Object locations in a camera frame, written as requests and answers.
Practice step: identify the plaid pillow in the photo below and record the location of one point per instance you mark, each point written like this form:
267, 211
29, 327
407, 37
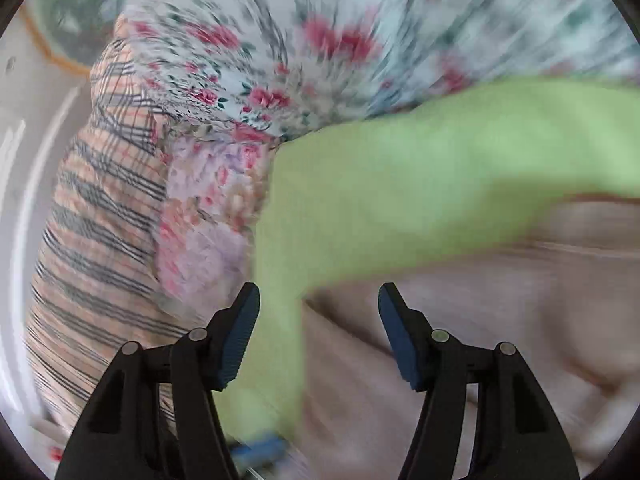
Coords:
100, 210

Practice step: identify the floral ruffled pillow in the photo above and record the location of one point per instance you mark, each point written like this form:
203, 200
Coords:
200, 220

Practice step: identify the round green orange-rimmed object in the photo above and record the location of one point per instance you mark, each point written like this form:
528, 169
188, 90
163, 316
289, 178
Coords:
75, 10

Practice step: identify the white floral duvet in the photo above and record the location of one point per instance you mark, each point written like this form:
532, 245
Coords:
300, 35

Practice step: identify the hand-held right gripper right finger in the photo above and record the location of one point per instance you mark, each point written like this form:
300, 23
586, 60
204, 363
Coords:
399, 336

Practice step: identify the pink knit sweater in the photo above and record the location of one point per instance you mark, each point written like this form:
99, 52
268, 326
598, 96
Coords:
500, 310

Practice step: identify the light green bed sheet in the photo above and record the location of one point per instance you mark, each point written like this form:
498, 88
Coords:
400, 185

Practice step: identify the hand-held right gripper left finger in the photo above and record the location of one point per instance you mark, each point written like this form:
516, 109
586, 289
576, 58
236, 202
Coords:
239, 336

